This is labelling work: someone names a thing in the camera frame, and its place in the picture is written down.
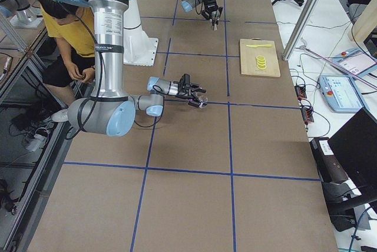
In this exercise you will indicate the bamboo cutting board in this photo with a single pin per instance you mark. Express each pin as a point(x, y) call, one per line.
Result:
point(248, 61)

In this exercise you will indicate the aluminium frame post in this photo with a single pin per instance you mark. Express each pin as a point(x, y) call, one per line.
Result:
point(299, 28)

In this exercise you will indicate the teach pendant with red button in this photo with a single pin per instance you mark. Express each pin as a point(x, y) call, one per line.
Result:
point(341, 93)

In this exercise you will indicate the yellow plastic knife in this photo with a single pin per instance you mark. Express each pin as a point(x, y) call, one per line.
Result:
point(258, 45)

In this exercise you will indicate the black computer case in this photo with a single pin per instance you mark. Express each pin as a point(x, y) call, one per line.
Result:
point(350, 153)

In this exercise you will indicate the clear glass shaker cup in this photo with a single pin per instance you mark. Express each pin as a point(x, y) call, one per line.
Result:
point(202, 101)

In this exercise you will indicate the person in yellow shirt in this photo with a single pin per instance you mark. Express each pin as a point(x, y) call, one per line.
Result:
point(72, 28)

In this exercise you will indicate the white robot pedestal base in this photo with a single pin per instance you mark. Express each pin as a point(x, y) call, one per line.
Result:
point(139, 48)

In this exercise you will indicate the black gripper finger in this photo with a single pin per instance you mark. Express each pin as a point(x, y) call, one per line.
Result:
point(213, 21)
point(197, 88)
point(216, 20)
point(197, 103)

